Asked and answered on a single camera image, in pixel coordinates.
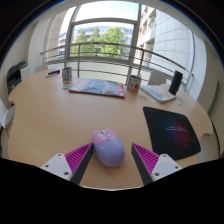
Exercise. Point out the light illustrated booklet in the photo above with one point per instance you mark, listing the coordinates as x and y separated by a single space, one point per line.
158 93

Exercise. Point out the green tree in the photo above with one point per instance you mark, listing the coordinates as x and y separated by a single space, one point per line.
110 38

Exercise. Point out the white printed can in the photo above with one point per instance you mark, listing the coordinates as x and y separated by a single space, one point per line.
67 77

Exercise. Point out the dark marker pen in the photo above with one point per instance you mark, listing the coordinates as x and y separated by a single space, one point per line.
53 73

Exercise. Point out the black mouse pad, colourful print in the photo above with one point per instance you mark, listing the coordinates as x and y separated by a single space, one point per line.
171 131

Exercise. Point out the metal balcony railing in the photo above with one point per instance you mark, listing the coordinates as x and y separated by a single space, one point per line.
78 56

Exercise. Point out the black and white printer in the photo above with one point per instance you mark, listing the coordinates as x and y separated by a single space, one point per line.
15 76

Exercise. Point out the white mug with red print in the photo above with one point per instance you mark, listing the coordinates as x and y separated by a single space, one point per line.
134 84

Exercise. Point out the black cylinder bottle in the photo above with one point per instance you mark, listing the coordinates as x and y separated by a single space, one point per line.
175 82

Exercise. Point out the white chair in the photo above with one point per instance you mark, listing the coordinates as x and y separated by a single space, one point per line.
40 69
6 115
156 77

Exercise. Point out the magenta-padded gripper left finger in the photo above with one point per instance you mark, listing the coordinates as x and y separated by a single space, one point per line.
75 160

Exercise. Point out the small pale sticker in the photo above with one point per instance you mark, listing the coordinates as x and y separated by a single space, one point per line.
142 97

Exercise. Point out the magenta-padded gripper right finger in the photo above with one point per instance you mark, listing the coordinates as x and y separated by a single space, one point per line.
150 161

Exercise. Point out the red-edged magazine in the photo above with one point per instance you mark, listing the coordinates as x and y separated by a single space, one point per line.
98 87

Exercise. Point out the pink and lilac computer mouse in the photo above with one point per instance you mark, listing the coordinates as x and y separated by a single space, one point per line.
108 150

